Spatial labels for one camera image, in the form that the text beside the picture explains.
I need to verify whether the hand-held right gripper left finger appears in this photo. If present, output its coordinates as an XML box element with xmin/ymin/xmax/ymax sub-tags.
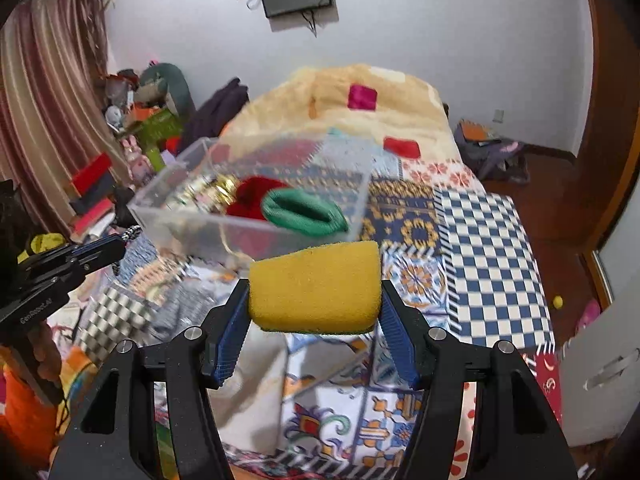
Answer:
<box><xmin>48</xmin><ymin>278</ymin><xmax>251</xmax><ymax>480</ymax></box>

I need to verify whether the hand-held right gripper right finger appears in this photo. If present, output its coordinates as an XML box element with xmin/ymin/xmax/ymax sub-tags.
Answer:
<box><xmin>378</xmin><ymin>280</ymin><xmax>581</xmax><ymax>480</ymax></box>

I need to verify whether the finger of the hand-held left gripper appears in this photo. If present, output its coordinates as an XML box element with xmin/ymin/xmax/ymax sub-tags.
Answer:
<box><xmin>20</xmin><ymin>234</ymin><xmax>127</xmax><ymax>281</ymax></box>

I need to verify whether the yellow sponge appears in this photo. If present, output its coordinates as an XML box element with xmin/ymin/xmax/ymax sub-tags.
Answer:
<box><xmin>248</xmin><ymin>240</ymin><xmax>383</xmax><ymax>335</ymax></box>

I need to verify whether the clear plastic storage box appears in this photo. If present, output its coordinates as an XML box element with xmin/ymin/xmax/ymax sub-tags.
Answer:
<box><xmin>128</xmin><ymin>129</ymin><xmax>381</xmax><ymax>267</ymax></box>

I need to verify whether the person's left forearm orange sleeve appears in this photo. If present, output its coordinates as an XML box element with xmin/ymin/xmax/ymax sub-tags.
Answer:
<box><xmin>0</xmin><ymin>355</ymin><xmax>63</xmax><ymax>466</ymax></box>

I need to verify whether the person's left hand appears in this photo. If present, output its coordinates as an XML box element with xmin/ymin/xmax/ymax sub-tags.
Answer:
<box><xmin>27</xmin><ymin>321</ymin><xmax>68</xmax><ymax>387</ymax></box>

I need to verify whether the black white checkered cloth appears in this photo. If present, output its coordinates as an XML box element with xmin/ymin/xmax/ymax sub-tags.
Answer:
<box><xmin>75</xmin><ymin>282</ymin><xmax>156</xmax><ymax>366</ymax></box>

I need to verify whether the red flat box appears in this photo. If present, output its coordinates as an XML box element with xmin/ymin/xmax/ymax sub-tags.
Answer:
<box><xmin>70</xmin><ymin>152</ymin><xmax>115</xmax><ymax>196</ymax></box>

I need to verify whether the patchwork printed bedsheet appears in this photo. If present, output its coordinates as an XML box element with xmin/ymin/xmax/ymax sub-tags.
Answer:
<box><xmin>55</xmin><ymin>132</ymin><xmax>563</xmax><ymax>480</ymax></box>

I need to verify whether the pink bunny toy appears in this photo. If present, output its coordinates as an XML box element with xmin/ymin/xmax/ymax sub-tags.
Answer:
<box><xmin>121</xmin><ymin>135</ymin><xmax>156</xmax><ymax>181</ymax></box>

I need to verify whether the gold shiny ornament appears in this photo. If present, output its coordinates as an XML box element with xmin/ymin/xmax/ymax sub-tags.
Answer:
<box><xmin>167</xmin><ymin>173</ymin><xmax>240</xmax><ymax>213</ymax></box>

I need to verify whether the green cardboard box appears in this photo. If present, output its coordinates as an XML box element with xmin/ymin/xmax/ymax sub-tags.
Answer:
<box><xmin>135</xmin><ymin>110</ymin><xmax>185</xmax><ymax>147</ymax></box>

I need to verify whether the red cloth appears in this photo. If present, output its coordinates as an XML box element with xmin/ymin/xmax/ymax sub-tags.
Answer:
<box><xmin>227</xmin><ymin>176</ymin><xmax>291</xmax><ymax>222</ymax></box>

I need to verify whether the green sock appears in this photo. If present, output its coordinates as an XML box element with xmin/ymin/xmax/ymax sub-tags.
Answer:
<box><xmin>261</xmin><ymin>188</ymin><xmax>349</xmax><ymax>235</ymax></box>

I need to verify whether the striped brown curtain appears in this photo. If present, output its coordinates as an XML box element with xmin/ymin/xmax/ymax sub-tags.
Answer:
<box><xmin>0</xmin><ymin>0</ymin><xmax>118</xmax><ymax>241</ymax></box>

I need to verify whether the green plush dinosaur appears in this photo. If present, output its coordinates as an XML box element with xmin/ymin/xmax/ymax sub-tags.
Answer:
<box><xmin>137</xmin><ymin>62</ymin><xmax>197</xmax><ymax>117</ymax></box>

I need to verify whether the dark purple clothing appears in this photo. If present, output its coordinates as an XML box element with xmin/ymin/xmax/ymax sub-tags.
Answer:
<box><xmin>178</xmin><ymin>77</ymin><xmax>249</xmax><ymax>153</ymax></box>

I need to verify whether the white cabinet door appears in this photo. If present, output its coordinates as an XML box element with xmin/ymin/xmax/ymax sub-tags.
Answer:
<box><xmin>557</xmin><ymin>265</ymin><xmax>640</xmax><ymax>448</ymax></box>

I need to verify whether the beige fleece blanket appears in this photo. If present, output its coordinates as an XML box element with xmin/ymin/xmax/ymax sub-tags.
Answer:
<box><xmin>220</xmin><ymin>63</ymin><xmax>453</xmax><ymax>161</ymax></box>

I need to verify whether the wooden door frame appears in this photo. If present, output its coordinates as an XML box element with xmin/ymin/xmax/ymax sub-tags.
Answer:
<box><xmin>575</xmin><ymin>0</ymin><xmax>640</xmax><ymax>311</ymax></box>

